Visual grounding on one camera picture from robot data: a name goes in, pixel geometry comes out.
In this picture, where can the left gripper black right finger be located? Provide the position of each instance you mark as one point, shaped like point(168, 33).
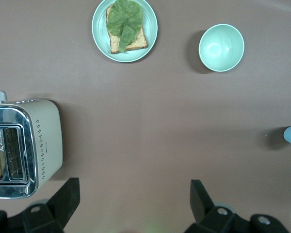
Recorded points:
point(201, 208)

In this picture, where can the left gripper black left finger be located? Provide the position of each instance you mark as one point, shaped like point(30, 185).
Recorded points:
point(68, 201)

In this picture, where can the beige chrome toaster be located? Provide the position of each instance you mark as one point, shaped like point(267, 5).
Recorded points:
point(48, 136)

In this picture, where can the light green bowl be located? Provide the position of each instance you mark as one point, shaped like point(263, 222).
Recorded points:
point(220, 48)

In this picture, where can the toast slice under lettuce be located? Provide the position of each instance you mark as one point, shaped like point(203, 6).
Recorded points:
point(139, 41)

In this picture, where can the light green plate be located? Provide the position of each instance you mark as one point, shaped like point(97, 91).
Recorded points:
point(150, 26)

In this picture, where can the green lettuce leaf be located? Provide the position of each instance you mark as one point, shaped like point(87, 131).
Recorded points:
point(124, 19)

